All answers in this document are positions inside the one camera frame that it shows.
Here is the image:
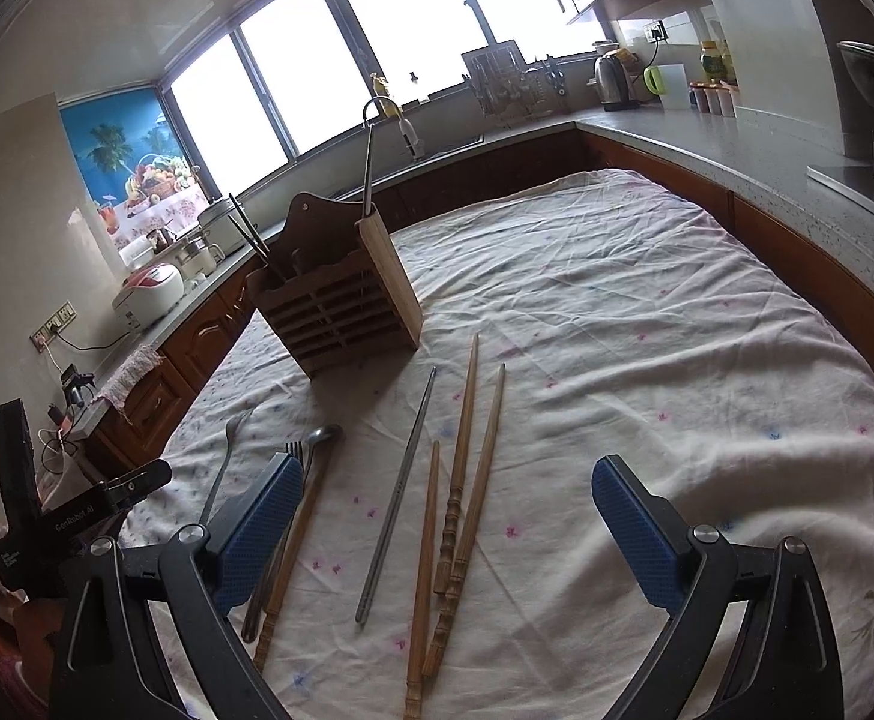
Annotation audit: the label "sink faucet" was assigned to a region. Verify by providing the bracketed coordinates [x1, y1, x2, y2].
[361, 94, 426, 161]

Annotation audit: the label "white floral tablecloth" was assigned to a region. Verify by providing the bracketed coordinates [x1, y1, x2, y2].
[119, 169, 874, 718]

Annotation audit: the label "white pot cooker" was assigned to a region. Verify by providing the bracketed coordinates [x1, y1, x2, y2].
[197, 195, 247, 257]

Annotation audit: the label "steel fork wooden handle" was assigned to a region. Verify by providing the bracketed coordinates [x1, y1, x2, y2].
[240, 439, 309, 646]

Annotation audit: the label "small white blender appliance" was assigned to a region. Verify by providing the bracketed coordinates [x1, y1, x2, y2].
[178, 236, 224, 281]

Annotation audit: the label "wooden utensil holder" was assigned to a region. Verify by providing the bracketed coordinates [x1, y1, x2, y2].
[245, 192, 424, 379]

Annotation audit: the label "lower wooden cabinets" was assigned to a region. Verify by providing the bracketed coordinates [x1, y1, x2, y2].
[71, 122, 874, 476]

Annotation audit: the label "spice jar set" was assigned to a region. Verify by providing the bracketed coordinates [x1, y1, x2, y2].
[689, 83, 737, 119]

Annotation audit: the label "white red rice cooker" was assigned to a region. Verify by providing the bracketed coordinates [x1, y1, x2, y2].
[112, 263, 185, 330]

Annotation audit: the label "tropical fruit window blind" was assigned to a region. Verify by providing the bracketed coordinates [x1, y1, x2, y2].
[59, 88, 209, 259]

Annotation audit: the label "brown carved wooden chopstick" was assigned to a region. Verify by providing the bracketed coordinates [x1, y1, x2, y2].
[434, 335, 480, 596]

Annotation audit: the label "steel spoon wooden handle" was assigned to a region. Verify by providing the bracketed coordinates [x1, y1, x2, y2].
[253, 424, 343, 670]

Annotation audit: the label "steel electric kettle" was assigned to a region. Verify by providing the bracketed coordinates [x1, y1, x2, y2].
[595, 52, 640, 112]

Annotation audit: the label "tan wooden chopstick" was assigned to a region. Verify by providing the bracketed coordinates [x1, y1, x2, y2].
[423, 364, 507, 678]

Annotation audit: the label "green white pitcher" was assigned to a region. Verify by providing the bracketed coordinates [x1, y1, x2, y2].
[643, 64, 691, 110]

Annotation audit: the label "wall power socket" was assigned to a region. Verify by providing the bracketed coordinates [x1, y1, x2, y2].
[643, 21, 668, 44]

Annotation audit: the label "left wall power strip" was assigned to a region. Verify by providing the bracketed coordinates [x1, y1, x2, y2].
[30, 301, 77, 353]

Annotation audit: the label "yellow soap bottle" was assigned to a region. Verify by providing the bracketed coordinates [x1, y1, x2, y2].
[370, 73, 401, 119]

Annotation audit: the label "short brown wooden chopstick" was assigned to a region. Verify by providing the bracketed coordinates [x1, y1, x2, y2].
[403, 440, 440, 720]

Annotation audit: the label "lone steel fork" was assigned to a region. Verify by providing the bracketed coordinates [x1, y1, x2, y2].
[197, 410, 253, 525]

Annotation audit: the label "light wooden chopstick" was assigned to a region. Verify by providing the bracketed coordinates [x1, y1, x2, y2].
[227, 195, 270, 266]

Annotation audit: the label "yellow oil bottle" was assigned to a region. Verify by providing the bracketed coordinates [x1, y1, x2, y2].
[699, 39, 728, 83]

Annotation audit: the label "dish drying rack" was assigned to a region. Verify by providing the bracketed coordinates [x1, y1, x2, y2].
[462, 39, 567, 124]

